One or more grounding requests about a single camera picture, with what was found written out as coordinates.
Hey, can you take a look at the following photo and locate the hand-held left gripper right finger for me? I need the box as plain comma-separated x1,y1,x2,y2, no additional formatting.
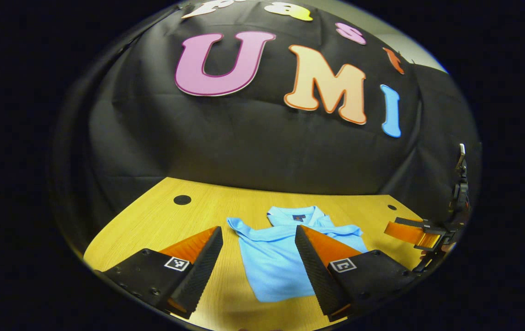
294,225,417,322

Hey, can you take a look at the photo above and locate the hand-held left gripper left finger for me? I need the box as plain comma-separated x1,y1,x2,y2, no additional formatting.
94,226,224,320

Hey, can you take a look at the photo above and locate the light blue T-shirt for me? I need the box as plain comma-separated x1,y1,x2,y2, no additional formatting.
226,205,369,303

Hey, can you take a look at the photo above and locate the black backdrop cloth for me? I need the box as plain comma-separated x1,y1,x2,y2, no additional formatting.
51,0,481,249

